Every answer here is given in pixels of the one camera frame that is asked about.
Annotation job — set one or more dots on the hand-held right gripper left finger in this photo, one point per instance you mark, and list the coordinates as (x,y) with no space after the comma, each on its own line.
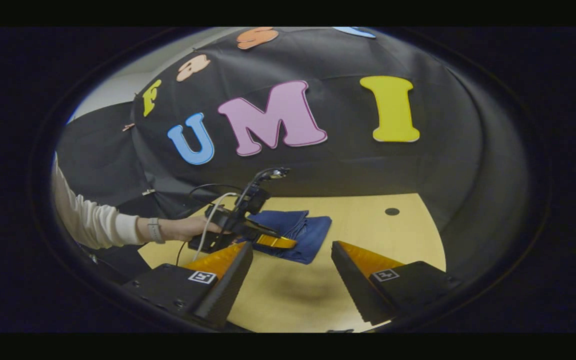
(230,285)

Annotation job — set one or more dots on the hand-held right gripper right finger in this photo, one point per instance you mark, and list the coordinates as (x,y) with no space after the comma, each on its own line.
(350,280)

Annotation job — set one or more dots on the blue denim jeans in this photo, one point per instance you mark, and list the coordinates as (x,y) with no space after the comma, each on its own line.
(310,232)

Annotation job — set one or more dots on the black backdrop cloth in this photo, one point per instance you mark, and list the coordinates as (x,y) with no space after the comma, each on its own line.
(348,165)

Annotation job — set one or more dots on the grey wristwatch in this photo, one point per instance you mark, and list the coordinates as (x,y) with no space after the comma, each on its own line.
(155,231)

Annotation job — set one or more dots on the white backdrop clip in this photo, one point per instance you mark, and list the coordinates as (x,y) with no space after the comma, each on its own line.
(148,191)

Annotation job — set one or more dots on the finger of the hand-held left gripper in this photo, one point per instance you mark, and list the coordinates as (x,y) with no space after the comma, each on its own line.
(275,241)

